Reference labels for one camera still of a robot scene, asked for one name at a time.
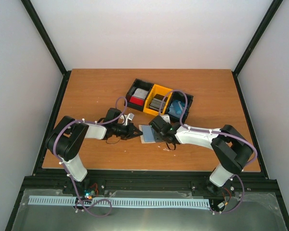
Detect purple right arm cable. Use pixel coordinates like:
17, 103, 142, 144
158, 90, 258, 215

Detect red and white card stack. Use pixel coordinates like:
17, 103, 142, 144
130, 88, 148, 106

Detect grey card stack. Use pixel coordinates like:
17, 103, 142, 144
149, 94, 168, 111

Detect blue card stack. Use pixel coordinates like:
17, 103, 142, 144
168, 100, 185, 118

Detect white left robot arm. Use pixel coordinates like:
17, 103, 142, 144
45, 108, 143, 194

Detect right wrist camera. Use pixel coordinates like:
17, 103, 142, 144
161, 115, 171, 123

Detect beige card holder wallet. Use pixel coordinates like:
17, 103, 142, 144
139, 125, 163, 144

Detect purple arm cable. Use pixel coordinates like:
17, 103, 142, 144
53, 96, 128, 217
158, 90, 258, 215

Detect yellow middle card bin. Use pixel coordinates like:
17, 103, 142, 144
143, 84, 172, 116

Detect metal front plate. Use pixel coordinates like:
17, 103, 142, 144
11, 190, 287, 231

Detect black frame post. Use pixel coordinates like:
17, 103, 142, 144
232, 0, 283, 77
20, 0, 67, 76

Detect blue credit card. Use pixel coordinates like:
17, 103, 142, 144
141, 125, 155, 143

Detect black left frame post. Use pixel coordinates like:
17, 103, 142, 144
20, 0, 67, 76

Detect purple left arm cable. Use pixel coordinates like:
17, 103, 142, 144
53, 96, 128, 217

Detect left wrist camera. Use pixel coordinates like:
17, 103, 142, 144
123, 113, 134, 126

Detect light blue cable duct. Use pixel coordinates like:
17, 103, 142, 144
28, 195, 210, 209

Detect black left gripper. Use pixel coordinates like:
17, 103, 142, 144
113, 122, 143, 141

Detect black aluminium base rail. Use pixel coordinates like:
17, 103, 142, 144
21, 168, 279, 200

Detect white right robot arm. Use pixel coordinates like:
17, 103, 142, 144
149, 115, 257, 187

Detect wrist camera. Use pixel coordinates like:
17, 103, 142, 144
161, 115, 171, 123
123, 113, 134, 126

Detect black right frame post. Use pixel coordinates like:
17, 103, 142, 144
232, 0, 283, 77

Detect black card bin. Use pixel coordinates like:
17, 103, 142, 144
126, 79, 154, 111
165, 91, 194, 123

